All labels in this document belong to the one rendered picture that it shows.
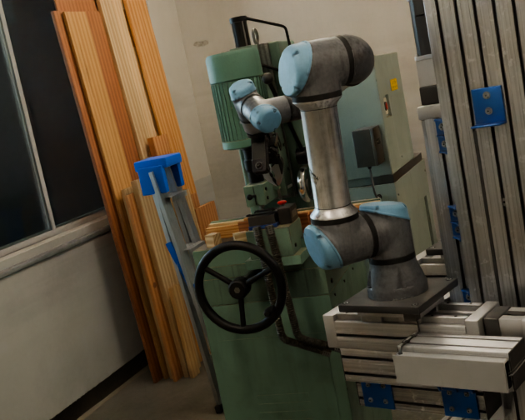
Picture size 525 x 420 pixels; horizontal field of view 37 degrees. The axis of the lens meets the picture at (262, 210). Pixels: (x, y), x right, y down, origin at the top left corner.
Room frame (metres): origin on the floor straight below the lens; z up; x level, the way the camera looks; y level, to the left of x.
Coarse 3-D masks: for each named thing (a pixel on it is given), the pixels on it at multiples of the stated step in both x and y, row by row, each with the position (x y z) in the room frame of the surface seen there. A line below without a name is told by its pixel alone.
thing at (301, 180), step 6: (300, 168) 2.69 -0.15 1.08; (306, 168) 2.71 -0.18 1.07; (300, 174) 2.66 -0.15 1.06; (306, 174) 2.70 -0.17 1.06; (300, 180) 2.65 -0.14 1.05; (306, 180) 2.69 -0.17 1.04; (300, 186) 2.65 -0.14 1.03; (306, 186) 2.67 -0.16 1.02; (300, 192) 2.65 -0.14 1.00; (306, 192) 2.65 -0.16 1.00; (306, 198) 2.66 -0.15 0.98
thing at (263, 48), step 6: (264, 42) 2.76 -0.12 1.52; (258, 48) 2.76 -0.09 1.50; (264, 48) 2.76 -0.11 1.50; (264, 54) 2.76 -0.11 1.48; (264, 60) 2.76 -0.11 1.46; (270, 60) 2.76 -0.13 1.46; (264, 72) 2.76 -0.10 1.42; (276, 90) 2.76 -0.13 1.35; (282, 126) 2.75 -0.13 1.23; (282, 132) 2.75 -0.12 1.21; (288, 156) 2.76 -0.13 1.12; (288, 162) 2.75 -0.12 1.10; (294, 192) 2.75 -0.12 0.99; (276, 198) 2.78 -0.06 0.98
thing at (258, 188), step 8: (248, 184) 2.62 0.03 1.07; (256, 184) 2.58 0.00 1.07; (264, 184) 2.58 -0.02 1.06; (272, 184) 2.66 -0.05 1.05; (248, 192) 2.58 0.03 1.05; (256, 192) 2.57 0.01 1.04; (264, 192) 2.57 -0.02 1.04; (272, 192) 2.65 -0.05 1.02; (248, 200) 2.58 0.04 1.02; (256, 200) 2.57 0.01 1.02; (264, 200) 2.56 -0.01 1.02
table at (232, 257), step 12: (228, 240) 2.61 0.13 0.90; (192, 252) 2.53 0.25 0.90; (204, 252) 2.52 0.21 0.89; (228, 252) 2.49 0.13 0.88; (240, 252) 2.48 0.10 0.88; (300, 252) 2.34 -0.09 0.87; (216, 264) 2.51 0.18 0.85; (228, 264) 2.50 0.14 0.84; (252, 264) 2.37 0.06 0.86; (288, 264) 2.33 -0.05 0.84
